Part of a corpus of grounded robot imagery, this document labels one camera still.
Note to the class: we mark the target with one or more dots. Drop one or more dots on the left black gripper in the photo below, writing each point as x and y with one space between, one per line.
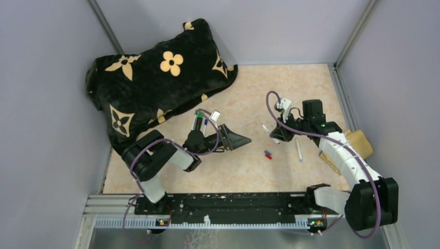
224 138

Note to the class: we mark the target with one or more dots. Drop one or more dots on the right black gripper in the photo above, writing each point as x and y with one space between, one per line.
282 134

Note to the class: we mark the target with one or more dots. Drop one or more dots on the white red-tip pen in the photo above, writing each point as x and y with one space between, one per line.
269 133

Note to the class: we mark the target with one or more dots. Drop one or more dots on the white blue-tip pen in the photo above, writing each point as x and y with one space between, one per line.
205 127

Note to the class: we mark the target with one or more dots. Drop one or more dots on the white green-tip pen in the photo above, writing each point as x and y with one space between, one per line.
194 120

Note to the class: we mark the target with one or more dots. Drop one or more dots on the black green highlighter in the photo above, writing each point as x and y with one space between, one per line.
199 122

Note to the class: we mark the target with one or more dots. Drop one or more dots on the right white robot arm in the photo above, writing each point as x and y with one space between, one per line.
372 200

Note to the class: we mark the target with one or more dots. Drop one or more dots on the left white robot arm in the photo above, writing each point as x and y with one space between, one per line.
147 156

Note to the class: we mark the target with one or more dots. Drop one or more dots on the white light-blue pen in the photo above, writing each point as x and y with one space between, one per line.
298 148

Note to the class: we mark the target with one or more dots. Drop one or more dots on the black floral plush blanket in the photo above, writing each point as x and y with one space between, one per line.
137 92

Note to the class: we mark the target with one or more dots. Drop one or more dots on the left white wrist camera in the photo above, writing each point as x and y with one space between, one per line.
215 116

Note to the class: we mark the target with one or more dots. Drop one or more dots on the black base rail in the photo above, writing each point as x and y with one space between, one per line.
243 208

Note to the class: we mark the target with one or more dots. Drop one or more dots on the grey cable duct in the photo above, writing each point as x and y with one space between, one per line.
152 223

